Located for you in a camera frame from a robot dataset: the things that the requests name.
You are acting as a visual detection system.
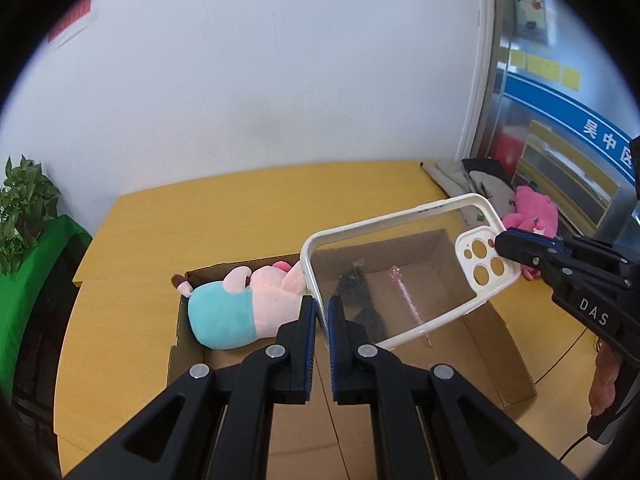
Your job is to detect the black sunglasses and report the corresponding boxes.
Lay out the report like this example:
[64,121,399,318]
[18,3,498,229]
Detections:
[334,267,391,343]

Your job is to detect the pink and teal plush pig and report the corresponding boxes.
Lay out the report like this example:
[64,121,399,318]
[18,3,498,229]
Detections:
[172,259,313,351]

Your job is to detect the brown cardboard box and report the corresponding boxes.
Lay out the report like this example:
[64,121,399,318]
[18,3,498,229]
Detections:
[54,227,538,480]

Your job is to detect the white clear phone case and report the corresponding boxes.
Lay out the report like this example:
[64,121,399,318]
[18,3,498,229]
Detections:
[300,193,523,352]

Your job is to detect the cartoon wall poster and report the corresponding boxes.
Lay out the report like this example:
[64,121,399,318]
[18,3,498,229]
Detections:
[512,0,548,41]

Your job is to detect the grey cloth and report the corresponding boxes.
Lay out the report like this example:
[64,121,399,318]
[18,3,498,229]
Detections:
[420,157,516,211]

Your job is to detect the row of yellow sticky notes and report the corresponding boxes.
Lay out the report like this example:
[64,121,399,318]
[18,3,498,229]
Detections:
[509,50,583,92]

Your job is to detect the blue banner sign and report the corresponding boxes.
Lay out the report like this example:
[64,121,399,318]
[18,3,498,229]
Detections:
[502,47,636,181]

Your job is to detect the pink glitter pen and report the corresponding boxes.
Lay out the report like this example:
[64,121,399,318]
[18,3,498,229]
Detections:
[389,266,433,348]

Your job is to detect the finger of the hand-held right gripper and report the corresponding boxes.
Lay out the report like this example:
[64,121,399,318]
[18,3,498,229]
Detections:
[492,227,632,288]

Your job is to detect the black cable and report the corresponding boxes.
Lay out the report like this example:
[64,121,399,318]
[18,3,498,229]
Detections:
[556,427,596,463]

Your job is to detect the green leafy potted plant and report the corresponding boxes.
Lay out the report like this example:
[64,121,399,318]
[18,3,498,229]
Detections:
[0,155,62,277]

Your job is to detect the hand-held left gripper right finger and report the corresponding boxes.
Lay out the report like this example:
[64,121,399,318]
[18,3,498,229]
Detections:
[327,296,578,480]

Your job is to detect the person's right hand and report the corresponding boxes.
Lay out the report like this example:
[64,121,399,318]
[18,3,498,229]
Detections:
[589,345,618,416]

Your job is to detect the bright pink plush toy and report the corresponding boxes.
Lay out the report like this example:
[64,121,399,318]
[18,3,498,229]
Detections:
[500,185,561,281]

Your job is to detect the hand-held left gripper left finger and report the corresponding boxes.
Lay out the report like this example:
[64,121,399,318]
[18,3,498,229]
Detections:
[64,296,318,480]

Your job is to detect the red wall sign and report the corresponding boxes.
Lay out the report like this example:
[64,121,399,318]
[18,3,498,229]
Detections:
[47,0,97,46]

